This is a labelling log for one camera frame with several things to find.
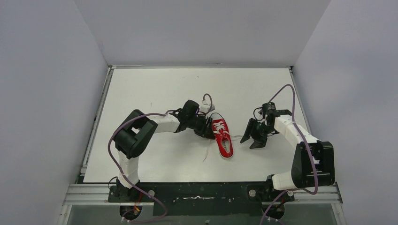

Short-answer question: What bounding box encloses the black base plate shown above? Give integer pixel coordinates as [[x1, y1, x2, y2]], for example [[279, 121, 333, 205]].
[[108, 180, 294, 216]]

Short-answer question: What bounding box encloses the red sneaker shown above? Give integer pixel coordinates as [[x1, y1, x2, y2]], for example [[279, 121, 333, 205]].
[[210, 112, 234, 159]]

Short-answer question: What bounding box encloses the white shoelace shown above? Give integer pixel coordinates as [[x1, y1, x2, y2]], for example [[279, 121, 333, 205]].
[[212, 119, 242, 159]]

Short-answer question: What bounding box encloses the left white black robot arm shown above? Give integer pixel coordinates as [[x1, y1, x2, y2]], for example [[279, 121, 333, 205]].
[[108, 100, 215, 201]]

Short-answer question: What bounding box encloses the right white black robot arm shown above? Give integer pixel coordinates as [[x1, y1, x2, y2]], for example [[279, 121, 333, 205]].
[[240, 102, 335, 200]]

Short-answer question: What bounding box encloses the aluminium frame rail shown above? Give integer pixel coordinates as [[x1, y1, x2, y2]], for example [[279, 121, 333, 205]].
[[59, 66, 344, 225]]

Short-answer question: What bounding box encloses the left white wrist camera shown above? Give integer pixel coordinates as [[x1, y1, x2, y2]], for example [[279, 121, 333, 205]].
[[199, 100, 215, 114]]

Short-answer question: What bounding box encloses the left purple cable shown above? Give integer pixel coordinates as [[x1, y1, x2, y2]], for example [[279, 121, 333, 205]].
[[107, 93, 214, 224]]

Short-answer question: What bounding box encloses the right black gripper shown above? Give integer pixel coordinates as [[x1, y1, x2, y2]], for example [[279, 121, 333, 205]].
[[241, 119, 276, 149]]

